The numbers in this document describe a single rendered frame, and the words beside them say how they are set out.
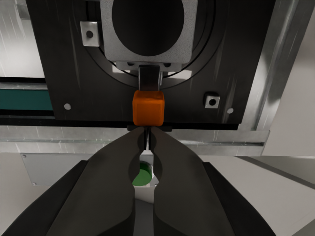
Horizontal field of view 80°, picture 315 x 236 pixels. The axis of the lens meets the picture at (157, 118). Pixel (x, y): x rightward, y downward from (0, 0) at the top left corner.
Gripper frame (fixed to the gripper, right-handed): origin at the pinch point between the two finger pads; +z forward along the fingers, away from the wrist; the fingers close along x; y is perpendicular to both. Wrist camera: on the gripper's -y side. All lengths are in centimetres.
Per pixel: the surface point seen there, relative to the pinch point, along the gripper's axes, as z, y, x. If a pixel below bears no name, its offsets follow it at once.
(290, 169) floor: 107, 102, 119
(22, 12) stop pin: 10.5, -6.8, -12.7
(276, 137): 21.1, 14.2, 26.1
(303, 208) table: 21, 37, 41
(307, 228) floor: 107, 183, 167
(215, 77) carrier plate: 10.1, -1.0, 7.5
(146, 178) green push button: 9.9, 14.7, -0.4
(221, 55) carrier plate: 10.1, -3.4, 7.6
